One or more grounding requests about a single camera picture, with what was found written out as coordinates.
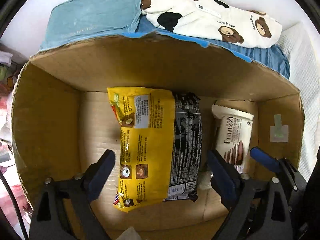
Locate yellow black snack bag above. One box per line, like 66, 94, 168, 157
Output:
107, 87, 202, 212

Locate blue bed sheet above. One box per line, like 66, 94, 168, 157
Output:
135, 15, 290, 79

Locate white Franzzi cookie pack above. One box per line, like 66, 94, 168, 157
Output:
212, 105, 254, 173

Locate white knit blanket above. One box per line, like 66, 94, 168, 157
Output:
277, 22, 319, 180

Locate cardboard milk box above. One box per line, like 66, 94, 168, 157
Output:
11, 31, 305, 240

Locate bear print pillow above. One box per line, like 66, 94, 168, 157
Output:
140, 0, 283, 49

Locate pile of clothes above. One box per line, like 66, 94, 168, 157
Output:
1, 50, 22, 167

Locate light blue pillow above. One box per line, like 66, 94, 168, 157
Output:
40, 0, 141, 51

